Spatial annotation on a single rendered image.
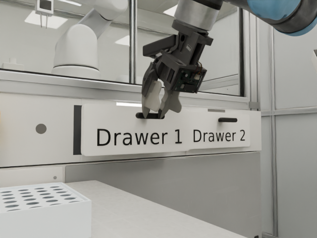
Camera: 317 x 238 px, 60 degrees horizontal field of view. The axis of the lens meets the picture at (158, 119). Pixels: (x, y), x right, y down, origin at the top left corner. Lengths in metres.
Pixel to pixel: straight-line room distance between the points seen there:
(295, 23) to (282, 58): 1.87
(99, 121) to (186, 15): 0.28
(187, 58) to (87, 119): 0.24
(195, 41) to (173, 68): 0.06
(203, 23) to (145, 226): 0.35
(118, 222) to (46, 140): 0.33
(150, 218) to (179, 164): 0.45
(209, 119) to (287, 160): 1.55
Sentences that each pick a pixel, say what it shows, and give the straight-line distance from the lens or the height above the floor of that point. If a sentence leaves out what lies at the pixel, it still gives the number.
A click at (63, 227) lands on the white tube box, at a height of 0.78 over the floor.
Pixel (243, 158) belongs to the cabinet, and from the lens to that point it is 1.01.
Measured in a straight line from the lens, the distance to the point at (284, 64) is 2.40.
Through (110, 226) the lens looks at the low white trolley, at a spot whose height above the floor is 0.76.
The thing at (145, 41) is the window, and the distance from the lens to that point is 0.79.
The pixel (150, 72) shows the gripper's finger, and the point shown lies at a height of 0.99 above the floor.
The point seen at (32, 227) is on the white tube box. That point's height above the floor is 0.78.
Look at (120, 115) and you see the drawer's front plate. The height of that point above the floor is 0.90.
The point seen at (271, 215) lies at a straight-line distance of 2.53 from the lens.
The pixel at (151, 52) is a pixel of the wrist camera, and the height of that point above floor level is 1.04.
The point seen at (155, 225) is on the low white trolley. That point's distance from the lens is 0.34.
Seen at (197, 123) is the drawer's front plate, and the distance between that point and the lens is 0.82.
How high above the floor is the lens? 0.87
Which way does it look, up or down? 3 degrees up
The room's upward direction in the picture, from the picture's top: straight up
